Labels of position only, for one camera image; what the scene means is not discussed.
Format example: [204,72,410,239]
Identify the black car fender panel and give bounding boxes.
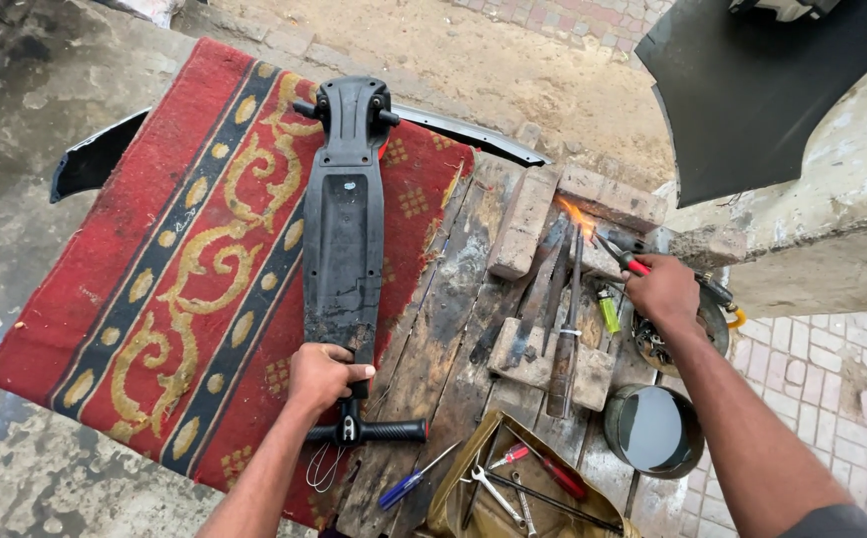
[634,0,867,209]

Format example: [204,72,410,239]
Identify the long brick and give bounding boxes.
[487,166,562,282]

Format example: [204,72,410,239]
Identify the red-handled pliers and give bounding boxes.
[592,232,652,277]

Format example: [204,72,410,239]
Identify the metal tin with water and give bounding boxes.
[602,383,706,480]

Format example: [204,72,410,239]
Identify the black plastic scooter body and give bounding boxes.
[293,75,429,449]

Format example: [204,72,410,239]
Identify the slim silver wrench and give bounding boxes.
[511,470,539,538]

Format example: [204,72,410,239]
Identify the silver open-end wrench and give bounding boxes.
[470,464,526,529]

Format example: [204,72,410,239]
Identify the broad brick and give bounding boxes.
[556,163,668,233]

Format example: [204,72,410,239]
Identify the person's left hand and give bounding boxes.
[287,342,376,421]

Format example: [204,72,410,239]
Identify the flat metal blade tool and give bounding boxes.
[503,219,570,369]

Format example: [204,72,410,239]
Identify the long black rod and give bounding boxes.
[485,471,625,536]

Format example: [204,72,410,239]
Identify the yellow-brown tool tray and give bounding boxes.
[425,408,641,538]

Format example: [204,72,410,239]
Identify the black gas torch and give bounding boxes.
[604,227,738,312]

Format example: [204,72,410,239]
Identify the thin wire loop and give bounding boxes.
[305,441,348,495]

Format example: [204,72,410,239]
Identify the blue-handled screwdriver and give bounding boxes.
[377,440,465,512]

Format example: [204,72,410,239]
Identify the black car trim strip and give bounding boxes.
[49,102,554,205]

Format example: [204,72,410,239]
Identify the large red-handled screwdriver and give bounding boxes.
[504,422,589,501]

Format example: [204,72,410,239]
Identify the green lighter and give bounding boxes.
[597,287,621,336]

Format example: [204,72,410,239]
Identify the small red-handled screwdriver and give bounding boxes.
[486,441,532,472]

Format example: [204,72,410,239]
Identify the wooden-handled iron tool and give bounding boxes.
[546,232,586,420]

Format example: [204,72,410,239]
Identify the white bag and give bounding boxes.
[102,0,185,29]

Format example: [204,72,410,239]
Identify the red patterned carpet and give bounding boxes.
[0,37,476,530]

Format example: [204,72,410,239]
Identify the thin metal rod tool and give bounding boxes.
[541,224,578,358]

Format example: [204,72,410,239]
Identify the grey shirt sleeve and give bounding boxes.
[777,504,867,538]

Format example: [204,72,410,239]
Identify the person's right hand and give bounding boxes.
[621,254,704,334]

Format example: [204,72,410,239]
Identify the grey stone block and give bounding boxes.
[667,224,748,270]

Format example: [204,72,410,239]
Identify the flat concrete block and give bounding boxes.
[488,317,618,412]

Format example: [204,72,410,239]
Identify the round metal burner dish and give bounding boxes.
[630,287,732,379]

